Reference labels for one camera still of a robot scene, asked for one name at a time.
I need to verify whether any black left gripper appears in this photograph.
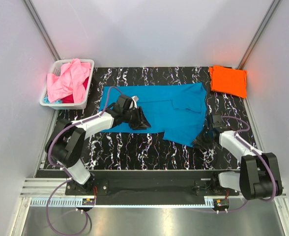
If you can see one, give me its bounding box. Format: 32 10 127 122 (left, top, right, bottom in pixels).
122 107 151 131

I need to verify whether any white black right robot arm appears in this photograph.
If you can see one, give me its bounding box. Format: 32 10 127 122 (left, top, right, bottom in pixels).
193 114 283 202

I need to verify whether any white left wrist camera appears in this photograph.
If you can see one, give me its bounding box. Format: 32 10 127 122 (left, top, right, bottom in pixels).
132 96 139 108

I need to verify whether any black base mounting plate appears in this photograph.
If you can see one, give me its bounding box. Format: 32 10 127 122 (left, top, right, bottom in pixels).
65 169 240 206

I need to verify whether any slotted white cable duct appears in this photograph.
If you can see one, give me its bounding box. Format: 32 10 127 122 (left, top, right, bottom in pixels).
30 196 230 207

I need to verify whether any blue t-shirt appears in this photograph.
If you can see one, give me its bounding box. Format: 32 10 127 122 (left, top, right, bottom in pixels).
99 83 207 147

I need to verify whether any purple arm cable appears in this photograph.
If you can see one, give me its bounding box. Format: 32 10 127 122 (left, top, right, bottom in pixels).
46 86 124 236
213 116 283 213

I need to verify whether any red t-shirt in basket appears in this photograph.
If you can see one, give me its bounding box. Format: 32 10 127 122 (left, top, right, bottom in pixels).
61 77 89 103

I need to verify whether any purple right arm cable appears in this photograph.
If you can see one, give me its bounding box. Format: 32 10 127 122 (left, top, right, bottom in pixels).
213 116 283 213

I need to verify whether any light blue cloth in basket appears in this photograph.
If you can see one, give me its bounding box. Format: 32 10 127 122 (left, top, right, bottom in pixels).
43 96 62 104

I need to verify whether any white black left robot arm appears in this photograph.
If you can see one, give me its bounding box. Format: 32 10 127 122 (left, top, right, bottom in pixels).
45 94 151 195

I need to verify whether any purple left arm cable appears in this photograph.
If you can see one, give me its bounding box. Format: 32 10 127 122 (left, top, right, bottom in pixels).
46 86 124 236

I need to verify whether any white plastic laundry basket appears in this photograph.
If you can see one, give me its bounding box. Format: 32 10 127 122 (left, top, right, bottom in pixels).
39 59 94 110

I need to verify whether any pink t-shirt in basket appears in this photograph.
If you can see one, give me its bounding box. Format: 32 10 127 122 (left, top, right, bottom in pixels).
47 59 91 103

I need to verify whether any folded orange t-shirt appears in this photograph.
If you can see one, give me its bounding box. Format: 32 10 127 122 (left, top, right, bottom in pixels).
209 65 247 99

